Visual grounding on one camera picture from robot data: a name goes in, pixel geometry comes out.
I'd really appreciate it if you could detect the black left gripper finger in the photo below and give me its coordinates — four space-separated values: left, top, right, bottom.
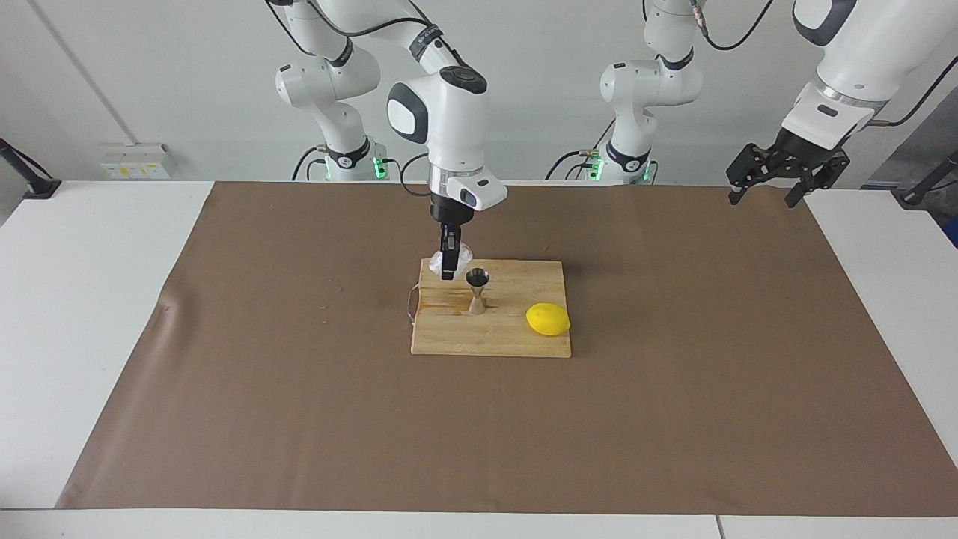
725 142 779 206
784 152 852 210

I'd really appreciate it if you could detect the black right base cable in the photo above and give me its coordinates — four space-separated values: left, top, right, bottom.
290 144 332 183

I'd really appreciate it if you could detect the black base cable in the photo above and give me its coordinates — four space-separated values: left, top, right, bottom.
290 144 332 183
544 112 616 181

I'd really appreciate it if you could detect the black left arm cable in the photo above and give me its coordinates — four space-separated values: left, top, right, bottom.
690 0 958 128

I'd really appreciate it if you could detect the black clamp stand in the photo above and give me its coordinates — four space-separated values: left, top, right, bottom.
894 150 958 209
0 137 62 201

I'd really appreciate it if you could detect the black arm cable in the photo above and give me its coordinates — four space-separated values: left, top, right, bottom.
266 0 457 198
690 0 958 128

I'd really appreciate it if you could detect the clear plastic cup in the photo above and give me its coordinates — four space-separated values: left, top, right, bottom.
429 241 475 279

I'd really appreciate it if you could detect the black left base cable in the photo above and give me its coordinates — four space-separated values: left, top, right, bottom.
544 112 616 181

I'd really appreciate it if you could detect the steel double jigger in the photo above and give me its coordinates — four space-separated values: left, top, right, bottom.
466 268 491 315

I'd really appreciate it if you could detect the white wall socket box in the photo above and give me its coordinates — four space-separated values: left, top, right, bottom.
100 144 179 180

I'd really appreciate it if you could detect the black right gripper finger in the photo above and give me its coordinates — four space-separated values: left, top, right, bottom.
439 223 463 282

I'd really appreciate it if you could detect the brown paper table mat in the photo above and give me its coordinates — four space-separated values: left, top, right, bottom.
56 182 958 517

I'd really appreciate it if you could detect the yellow lemon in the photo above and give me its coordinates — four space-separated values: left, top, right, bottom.
525 302 571 337

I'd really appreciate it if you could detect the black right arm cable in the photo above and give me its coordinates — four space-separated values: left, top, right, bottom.
266 0 457 198

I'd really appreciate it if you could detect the wooden cutting board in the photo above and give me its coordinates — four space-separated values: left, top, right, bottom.
406 258 573 359

